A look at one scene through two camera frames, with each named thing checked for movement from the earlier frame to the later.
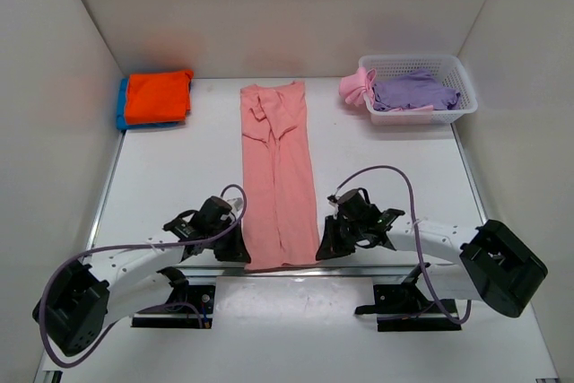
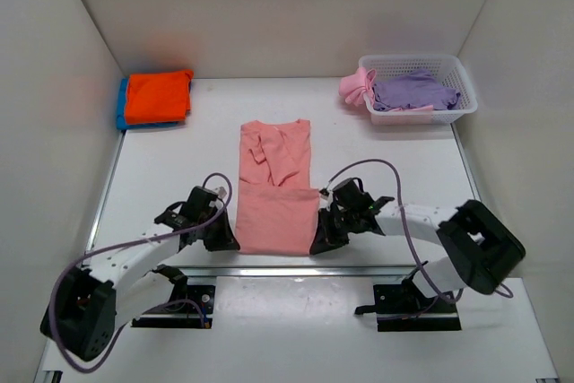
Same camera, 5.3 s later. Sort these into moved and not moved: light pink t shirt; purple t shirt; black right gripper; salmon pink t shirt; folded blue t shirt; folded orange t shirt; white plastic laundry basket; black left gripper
Moved: black left gripper; black right gripper; salmon pink t shirt
Not moved: folded orange t shirt; white plastic laundry basket; light pink t shirt; folded blue t shirt; purple t shirt
